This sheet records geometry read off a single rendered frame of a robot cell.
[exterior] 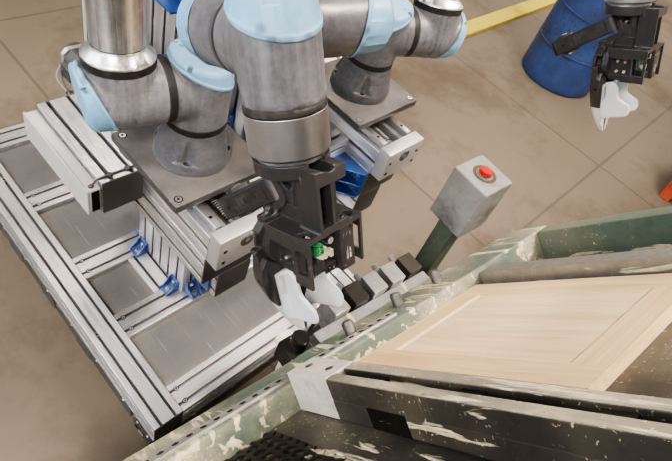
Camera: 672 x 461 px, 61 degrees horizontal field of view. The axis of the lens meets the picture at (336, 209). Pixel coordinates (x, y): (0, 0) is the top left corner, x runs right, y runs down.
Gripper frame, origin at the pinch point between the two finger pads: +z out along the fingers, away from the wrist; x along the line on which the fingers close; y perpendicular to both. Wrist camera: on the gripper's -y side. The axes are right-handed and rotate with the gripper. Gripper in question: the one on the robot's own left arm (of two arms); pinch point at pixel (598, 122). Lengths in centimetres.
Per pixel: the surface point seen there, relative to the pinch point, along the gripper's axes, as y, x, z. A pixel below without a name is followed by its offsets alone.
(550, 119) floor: -119, 232, 92
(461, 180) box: -40, 18, 29
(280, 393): -25, -58, 37
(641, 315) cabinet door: 18.8, -22.5, 19.2
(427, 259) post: -53, 20, 61
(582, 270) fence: 2.3, -3.1, 28.7
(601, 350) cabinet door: 17.8, -33.5, 18.9
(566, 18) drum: -128, 259, 36
